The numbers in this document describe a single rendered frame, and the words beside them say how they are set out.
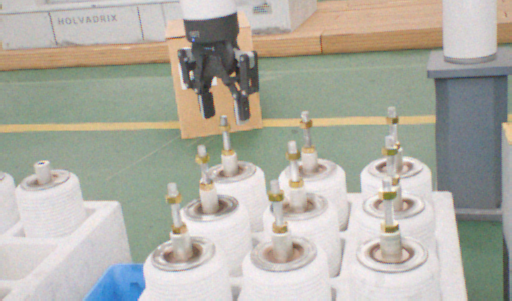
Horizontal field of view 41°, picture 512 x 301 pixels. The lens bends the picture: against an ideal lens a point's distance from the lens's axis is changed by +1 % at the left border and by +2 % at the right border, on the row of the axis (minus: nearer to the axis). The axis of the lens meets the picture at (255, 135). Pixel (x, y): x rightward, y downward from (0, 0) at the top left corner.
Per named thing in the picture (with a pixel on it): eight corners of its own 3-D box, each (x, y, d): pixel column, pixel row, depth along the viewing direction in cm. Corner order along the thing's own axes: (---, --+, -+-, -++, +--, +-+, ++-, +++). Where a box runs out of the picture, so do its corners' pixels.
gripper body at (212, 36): (168, 14, 92) (179, 80, 95) (211, 15, 86) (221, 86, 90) (207, 3, 97) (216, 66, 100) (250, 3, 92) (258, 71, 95)
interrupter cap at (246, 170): (267, 171, 99) (266, 167, 99) (227, 189, 95) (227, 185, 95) (235, 161, 105) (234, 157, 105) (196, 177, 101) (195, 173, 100)
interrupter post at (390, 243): (403, 251, 74) (401, 224, 72) (403, 262, 71) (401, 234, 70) (380, 251, 74) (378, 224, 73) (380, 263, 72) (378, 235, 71)
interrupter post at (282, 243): (293, 262, 74) (290, 235, 73) (271, 262, 75) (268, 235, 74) (295, 251, 76) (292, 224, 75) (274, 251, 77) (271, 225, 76)
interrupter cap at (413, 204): (431, 198, 85) (431, 192, 85) (417, 225, 79) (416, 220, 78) (372, 192, 88) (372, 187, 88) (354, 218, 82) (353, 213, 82)
